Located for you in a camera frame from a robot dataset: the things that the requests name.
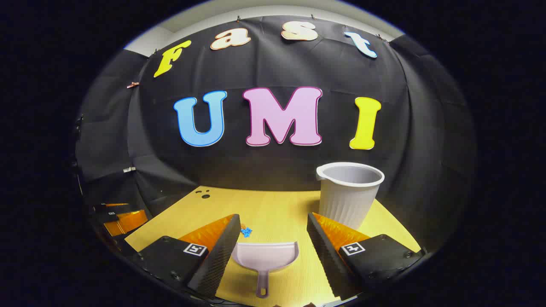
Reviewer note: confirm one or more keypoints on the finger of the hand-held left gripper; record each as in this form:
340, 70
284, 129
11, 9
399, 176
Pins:
126, 222
108, 209

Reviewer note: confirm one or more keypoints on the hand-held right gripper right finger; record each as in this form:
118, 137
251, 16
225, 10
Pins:
328, 260

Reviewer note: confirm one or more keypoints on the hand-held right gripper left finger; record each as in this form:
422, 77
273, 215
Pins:
219, 260

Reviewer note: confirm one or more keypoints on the blue paper scrap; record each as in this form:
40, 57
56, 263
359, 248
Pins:
246, 232

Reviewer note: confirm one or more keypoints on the white plastic dustpan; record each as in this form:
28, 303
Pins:
264, 256

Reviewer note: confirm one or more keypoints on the yellow wooden desktop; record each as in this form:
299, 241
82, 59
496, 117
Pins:
277, 213

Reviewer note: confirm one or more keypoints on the black backdrop cloth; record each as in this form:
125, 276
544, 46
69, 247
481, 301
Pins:
264, 170

